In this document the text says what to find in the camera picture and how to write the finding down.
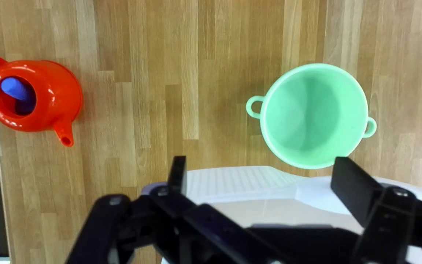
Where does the green plastic cup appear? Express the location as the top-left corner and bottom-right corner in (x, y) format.
(244, 62), (378, 171)

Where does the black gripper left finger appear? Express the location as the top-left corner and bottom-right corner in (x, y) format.
(66, 155), (290, 264)

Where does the blue ball in teapot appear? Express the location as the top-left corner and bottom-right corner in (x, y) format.
(0, 76), (35, 102)

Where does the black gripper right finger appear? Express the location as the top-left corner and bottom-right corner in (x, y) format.
(329, 156), (422, 264)

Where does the red toy teapot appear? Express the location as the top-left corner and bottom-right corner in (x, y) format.
(0, 46), (85, 147)

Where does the white translucent plastic drawer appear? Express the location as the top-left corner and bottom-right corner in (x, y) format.
(142, 164), (422, 264)

